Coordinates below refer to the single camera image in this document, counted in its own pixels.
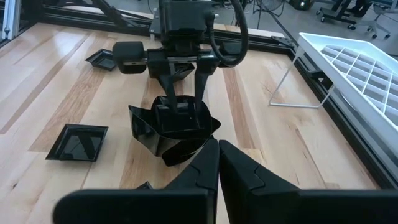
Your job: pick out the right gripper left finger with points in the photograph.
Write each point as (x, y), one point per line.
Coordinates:
(140, 207)

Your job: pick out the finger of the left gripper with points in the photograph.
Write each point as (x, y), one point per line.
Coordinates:
(201, 87)
(169, 90)

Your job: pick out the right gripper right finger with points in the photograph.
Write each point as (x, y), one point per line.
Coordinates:
(280, 205)

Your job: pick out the black pot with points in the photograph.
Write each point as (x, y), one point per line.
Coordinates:
(144, 130)

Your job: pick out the black wavy square mini plate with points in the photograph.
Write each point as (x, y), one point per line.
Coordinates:
(174, 116)

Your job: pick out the black floor fan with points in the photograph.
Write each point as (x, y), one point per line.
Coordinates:
(271, 4)

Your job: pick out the black rolling stand base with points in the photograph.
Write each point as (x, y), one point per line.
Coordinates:
(335, 15)

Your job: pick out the grey office chair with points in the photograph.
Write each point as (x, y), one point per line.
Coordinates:
(374, 23)

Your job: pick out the black aluminium table frame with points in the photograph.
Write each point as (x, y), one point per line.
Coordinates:
(356, 140)

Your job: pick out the silver aluminium post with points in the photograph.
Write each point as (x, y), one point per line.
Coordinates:
(11, 18)

